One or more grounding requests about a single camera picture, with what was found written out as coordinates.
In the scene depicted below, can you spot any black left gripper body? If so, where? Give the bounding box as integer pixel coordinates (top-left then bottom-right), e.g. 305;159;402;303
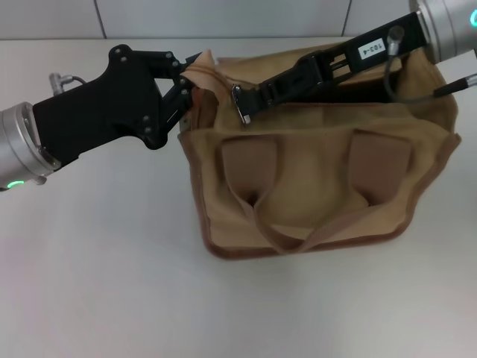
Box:
31;44;169;166

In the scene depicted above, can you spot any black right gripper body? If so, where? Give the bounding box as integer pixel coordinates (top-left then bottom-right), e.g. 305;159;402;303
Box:
316;11;430;81

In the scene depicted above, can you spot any silver metal zipper pull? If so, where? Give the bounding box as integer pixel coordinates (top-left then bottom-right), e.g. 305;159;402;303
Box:
231;84;251;125

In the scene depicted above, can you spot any khaki canvas food bag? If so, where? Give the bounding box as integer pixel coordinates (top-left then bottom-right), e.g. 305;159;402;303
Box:
174;47;463;258

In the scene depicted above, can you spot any left gripper cable with connector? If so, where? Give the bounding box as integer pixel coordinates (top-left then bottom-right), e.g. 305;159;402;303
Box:
34;72;89;186

